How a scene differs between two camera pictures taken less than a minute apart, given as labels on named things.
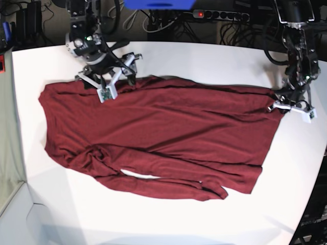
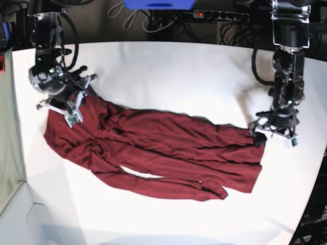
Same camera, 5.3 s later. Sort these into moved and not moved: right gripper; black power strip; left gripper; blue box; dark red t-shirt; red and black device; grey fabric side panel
Moved: right gripper; left gripper; dark red t-shirt
Not moved: grey fabric side panel; blue box; black power strip; red and black device
